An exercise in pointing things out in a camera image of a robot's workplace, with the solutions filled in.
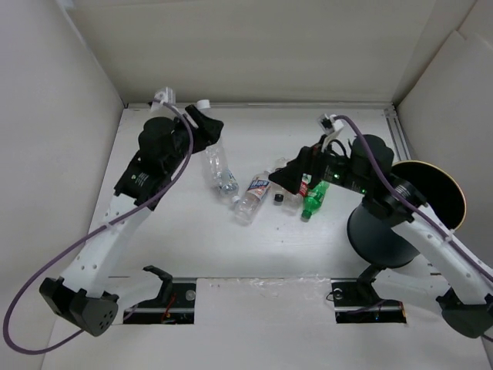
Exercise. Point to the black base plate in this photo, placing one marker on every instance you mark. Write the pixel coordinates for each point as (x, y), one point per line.
(359, 304)
(177, 309)

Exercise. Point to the clear bottle blue orange label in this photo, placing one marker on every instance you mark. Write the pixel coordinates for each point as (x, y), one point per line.
(249, 204)

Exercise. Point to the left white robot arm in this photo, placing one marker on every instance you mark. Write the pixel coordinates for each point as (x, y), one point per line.
(88, 294)

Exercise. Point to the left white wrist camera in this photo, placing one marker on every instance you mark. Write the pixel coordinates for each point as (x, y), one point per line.
(166, 95)

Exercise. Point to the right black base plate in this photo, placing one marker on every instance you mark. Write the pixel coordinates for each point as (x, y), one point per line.
(359, 304)

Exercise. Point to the clear bottle red label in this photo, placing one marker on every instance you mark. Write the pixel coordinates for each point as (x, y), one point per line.
(292, 202)

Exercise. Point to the clear plastic bottle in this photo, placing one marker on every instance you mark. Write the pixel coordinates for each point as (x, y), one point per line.
(214, 161)

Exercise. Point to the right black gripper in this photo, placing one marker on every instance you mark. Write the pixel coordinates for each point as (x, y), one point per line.
(309, 160)

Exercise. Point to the clear bottle green blue label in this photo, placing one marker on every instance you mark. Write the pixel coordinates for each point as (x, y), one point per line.
(227, 185)

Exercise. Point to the clear bottle black label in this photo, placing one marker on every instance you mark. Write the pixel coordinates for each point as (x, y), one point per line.
(280, 195)

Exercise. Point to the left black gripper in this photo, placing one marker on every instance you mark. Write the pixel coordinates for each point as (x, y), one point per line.
(206, 131)

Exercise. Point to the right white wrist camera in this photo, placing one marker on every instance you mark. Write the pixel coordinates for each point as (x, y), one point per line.
(332, 127)

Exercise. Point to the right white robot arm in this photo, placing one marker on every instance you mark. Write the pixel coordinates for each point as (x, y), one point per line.
(403, 228)

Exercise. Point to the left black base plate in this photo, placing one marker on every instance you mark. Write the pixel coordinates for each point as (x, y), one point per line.
(177, 309)

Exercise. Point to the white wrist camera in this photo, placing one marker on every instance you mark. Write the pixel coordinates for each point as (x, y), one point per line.
(332, 127)
(166, 95)

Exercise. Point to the green plastic bottle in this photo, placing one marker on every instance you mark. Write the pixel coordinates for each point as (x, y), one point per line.
(313, 200)

